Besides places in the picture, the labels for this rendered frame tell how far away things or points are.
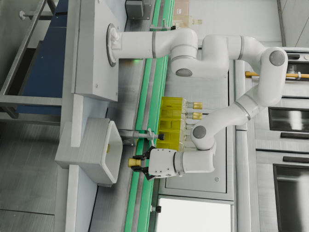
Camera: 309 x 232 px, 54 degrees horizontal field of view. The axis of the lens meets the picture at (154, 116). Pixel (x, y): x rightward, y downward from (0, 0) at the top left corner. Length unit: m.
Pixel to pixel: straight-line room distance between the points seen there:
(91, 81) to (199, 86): 0.91
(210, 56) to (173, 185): 0.65
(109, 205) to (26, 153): 0.64
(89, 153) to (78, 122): 0.11
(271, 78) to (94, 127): 0.61
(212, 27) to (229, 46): 5.19
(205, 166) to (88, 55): 0.52
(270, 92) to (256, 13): 5.68
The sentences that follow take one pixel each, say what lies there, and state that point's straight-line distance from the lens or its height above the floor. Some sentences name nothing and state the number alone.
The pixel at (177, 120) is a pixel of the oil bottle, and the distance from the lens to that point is 1.39.
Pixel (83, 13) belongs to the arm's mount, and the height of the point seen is 0.77.
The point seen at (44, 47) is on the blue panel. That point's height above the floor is 0.35.
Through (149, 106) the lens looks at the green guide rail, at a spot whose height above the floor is 0.93.
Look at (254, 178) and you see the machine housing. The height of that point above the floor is 1.42.
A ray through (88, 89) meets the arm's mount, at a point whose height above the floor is 0.80.
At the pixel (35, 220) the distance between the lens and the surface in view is 1.57.
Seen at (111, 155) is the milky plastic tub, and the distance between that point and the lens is 1.24.
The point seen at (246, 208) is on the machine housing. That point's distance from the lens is 1.44.
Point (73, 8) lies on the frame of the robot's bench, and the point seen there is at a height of 0.68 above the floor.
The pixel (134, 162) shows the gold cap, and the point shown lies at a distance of 1.14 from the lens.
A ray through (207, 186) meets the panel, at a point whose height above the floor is 1.20.
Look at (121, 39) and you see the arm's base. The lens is 1.10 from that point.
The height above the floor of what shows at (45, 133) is 0.34.
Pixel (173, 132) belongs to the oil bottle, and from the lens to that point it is 1.36.
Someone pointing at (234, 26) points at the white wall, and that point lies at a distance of 6.36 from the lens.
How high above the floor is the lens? 1.12
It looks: 7 degrees down
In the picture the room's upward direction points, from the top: 93 degrees clockwise
